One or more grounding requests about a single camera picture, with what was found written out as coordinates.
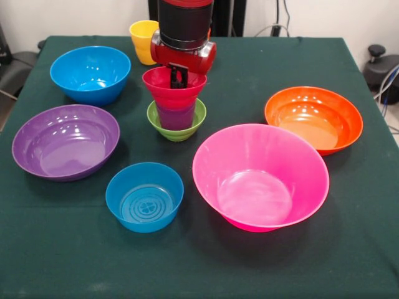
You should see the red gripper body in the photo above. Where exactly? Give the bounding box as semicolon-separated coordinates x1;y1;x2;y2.
150;29;218;75

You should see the red plastic bowl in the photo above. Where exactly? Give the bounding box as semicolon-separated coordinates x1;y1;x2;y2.
142;65;208;110

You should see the purple plastic cup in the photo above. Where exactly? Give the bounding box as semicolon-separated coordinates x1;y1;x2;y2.
155;100;198;131

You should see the pink plastic bowl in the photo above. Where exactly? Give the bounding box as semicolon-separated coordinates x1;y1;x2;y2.
192;123;330;233

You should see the yellow plastic cup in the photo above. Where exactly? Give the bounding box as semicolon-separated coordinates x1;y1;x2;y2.
128;19;160;66

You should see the green plastic bowl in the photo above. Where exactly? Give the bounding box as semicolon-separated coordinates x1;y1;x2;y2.
147;98;207;143

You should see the large blue plastic bowl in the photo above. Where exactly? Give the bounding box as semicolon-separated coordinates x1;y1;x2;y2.
49;45;132;107

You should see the small blue plastic bowl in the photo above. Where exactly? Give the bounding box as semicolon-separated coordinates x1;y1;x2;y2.
105;161;185;234

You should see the purple plastic bowl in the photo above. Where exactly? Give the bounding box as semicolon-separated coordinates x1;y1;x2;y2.
11;104;121;183

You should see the orange plastic bowl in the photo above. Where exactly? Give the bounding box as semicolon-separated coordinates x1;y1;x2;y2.
264;86;364;157

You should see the black chair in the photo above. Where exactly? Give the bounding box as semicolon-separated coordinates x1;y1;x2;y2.
0;23;47;100

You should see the dark green tablecloth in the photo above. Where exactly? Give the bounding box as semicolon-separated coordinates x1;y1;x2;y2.
0;35;399;299

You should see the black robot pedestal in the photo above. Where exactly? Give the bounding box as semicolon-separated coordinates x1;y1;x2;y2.
148;0;247;37

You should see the white cable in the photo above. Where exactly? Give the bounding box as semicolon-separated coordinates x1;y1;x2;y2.
254;24;274;37

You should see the black cable with plug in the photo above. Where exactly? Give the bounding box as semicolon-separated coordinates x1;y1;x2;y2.
270;0;291;38

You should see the grey and blue cable bundle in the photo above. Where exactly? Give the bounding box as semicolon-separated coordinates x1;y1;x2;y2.
373;64;399;108

